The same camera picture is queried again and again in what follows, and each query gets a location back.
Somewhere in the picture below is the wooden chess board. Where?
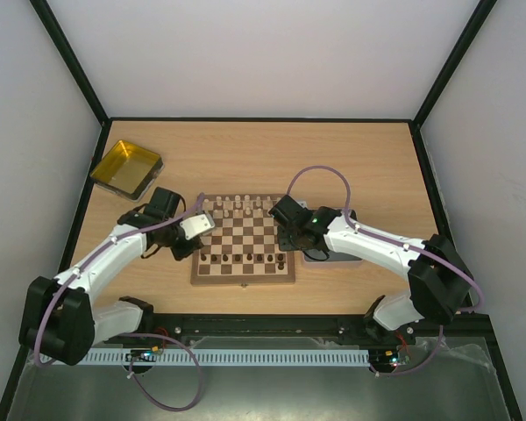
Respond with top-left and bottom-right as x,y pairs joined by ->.
190,193 -> 295,287

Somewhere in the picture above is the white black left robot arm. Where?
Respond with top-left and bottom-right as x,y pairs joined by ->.
18,188 -> 214,367

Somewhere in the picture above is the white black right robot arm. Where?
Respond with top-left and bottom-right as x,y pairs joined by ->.
269,195 -> 473,344

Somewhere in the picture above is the left control circuit board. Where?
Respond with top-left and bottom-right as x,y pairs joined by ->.
124,346 -> 165,363

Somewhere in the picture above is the control circuit board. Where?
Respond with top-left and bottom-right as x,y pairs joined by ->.
124,346 -> 165,363
369,349 -> 410,369

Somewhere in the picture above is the right control circuit board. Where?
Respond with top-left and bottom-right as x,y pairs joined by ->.
369,349 -> 410,369

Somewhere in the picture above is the dark rook piece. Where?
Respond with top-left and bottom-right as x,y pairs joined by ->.
277,253 -> 286,270

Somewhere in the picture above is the silver metal tin tray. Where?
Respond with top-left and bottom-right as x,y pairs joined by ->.
298,206 -> 361,263

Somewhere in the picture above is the yellow metal tin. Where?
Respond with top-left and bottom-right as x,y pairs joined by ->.
90,140 -> 165,202

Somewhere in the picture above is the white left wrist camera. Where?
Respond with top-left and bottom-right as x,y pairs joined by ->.
180,212 -> 216,240

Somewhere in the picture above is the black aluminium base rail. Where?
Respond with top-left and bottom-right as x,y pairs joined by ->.
28,311 -> 492,347

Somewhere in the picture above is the white slotted cable duct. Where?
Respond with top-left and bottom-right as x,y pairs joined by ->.
80,348 -> 369,367

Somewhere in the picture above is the black enclosure frame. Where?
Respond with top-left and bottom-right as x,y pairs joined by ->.
0,1 -> 522,420

